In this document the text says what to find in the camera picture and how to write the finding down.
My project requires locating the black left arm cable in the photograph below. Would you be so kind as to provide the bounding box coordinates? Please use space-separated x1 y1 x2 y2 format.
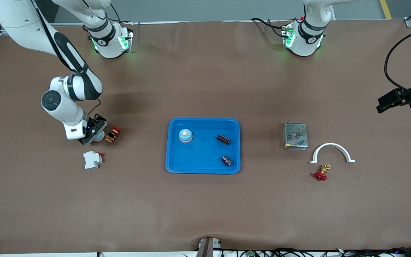
384 23 411 97

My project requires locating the blue plastic tray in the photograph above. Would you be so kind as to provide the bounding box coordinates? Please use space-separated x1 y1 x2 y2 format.
166 117 241 175

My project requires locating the metal mesh power supply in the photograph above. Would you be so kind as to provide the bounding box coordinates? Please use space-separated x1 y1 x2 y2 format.
283 122 309 151

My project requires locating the black base cable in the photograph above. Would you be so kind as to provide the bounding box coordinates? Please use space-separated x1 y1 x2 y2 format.
250 17 289 38

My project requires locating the white circuit breaker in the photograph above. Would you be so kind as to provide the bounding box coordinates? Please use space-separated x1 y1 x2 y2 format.
83 151 103 170

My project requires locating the black cable bundle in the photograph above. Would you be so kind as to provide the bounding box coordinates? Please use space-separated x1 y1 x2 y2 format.
223 247 411 257

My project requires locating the grey metal camera stand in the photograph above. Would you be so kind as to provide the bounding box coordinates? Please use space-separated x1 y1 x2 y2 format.
196 237 222 257

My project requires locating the red yellow push button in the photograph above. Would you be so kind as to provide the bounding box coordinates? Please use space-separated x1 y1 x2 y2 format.
105 126 122 143

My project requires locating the white semicircular pipe clamp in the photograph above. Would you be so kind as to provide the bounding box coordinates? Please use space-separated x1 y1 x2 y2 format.
309 143 356 164

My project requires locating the brass valve red handle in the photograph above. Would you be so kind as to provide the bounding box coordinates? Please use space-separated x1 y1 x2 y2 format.
314 163 331 181

